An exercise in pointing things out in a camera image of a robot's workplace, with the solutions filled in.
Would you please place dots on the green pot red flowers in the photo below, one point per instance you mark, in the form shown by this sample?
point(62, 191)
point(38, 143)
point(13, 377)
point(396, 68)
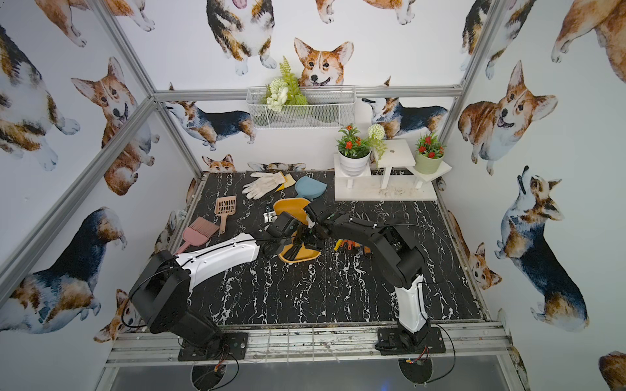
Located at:
point(430, 152)

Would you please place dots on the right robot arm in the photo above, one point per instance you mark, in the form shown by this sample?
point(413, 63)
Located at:
point(396, 255)

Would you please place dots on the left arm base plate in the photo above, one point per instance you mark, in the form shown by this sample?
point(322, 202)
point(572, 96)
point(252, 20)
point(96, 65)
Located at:
point(221, 347)

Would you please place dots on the white wire wall basket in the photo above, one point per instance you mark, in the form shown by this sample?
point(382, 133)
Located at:
point(327, 107)

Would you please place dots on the white pot red flowers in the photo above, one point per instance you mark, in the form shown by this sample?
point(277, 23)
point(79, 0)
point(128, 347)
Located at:
point(354, 151)

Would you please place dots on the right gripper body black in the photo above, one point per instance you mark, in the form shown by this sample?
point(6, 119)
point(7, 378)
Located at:
point(310, 236)

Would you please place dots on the white hydrangea flower sprig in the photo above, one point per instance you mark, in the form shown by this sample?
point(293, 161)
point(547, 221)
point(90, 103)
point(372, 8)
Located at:
point(376, 137)

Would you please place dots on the white stepped plant stand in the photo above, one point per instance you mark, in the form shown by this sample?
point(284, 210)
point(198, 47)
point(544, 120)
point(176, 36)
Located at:
point(399, 180)

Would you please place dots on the yellow cloth under glove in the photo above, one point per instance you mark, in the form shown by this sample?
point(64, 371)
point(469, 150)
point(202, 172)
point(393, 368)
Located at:
point(289, 182)

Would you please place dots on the white work glove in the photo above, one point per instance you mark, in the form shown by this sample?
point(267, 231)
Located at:
point(264, 183)

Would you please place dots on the green fern with white flowers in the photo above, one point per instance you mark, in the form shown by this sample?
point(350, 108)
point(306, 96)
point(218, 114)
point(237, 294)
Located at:
point(284, 91)

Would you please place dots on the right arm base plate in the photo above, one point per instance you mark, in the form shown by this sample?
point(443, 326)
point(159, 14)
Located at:
point(398, 341)

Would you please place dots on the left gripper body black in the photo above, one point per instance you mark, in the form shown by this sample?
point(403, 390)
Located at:
point(294, 235)

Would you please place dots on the brown plastic slotted scoop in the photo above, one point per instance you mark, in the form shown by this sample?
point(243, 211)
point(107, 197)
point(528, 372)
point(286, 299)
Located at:
point(225, 207)

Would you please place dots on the blue plastic dustpan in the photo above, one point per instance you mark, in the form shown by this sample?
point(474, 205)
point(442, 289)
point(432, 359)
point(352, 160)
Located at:
point(309, 188)

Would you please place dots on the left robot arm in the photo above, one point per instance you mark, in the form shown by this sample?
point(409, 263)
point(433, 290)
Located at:
point(161, 293)

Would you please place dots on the yellow plastic storage box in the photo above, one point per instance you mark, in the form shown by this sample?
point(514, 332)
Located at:
point(295, 207)

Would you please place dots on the pink hand brush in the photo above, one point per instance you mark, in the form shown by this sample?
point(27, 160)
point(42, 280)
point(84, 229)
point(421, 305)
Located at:
point(198, 233)

